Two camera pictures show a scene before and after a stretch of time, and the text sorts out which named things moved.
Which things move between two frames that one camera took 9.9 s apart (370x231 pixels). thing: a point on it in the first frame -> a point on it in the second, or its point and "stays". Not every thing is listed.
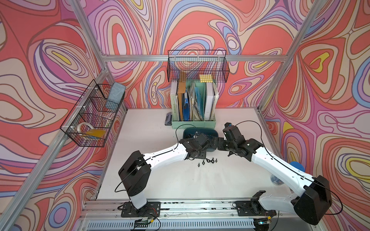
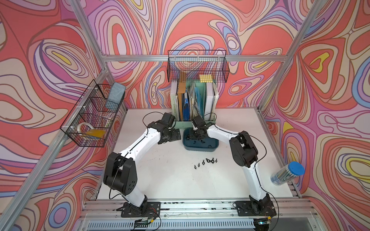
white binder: (209, 101) stays
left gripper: (203, 154) -> (174, 136)
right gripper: (220, 140) -> (199, 137)
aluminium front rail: (106, 214) stays
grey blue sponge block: (116, 93) stays
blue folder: (186, 110) stays
